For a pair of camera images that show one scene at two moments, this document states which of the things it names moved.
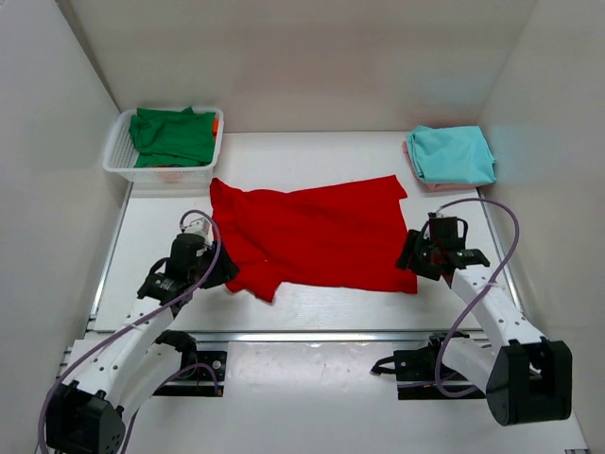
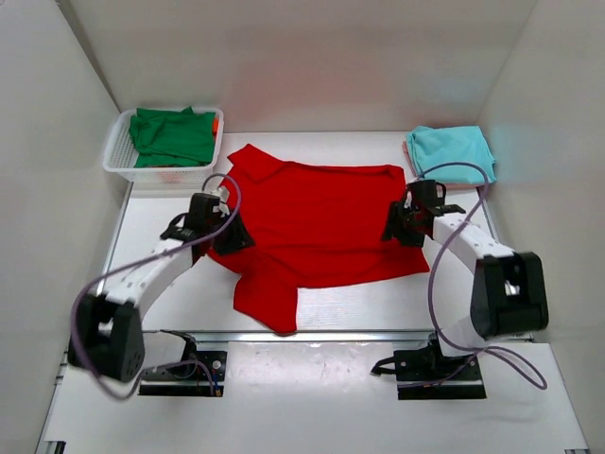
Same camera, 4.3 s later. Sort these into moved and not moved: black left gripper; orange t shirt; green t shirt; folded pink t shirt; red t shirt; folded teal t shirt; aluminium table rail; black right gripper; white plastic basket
Moved: black left gripper; black right gripper; red t shirt
Not moved: aluminium table rail; green t shirt; white plastic basket; orange t shirt; folded teal t shirt; folded pink t shirt
